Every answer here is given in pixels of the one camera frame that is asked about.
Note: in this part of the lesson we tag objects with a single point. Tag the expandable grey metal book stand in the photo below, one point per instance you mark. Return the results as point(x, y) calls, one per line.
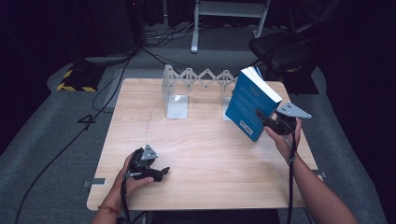
point(177, 107)

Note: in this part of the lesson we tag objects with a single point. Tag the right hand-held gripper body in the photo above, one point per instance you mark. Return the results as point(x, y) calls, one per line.
point(285, 119)

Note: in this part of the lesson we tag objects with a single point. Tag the person's left hand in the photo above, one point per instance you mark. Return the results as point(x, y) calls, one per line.
point(124, 189)

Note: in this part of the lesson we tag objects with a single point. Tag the blue book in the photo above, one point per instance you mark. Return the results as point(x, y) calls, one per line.
point(249, 105)

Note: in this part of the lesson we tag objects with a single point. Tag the person's right hand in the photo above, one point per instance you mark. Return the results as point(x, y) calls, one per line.
point(285, 144)

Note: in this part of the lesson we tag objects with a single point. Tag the black yellow striped base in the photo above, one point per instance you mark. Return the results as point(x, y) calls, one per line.
point(73, 87)

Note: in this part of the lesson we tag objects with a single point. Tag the black chair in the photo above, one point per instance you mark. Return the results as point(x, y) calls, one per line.
point(281, 49)

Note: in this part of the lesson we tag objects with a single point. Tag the grey tape strip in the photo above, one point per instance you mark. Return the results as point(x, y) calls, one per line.
point(95, 182)
point(320, 174)

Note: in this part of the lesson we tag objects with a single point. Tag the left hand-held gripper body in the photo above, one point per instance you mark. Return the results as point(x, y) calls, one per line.
point(141, 161)

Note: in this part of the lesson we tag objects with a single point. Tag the white metal stand frame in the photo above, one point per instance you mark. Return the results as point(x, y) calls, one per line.
point(195, 34)

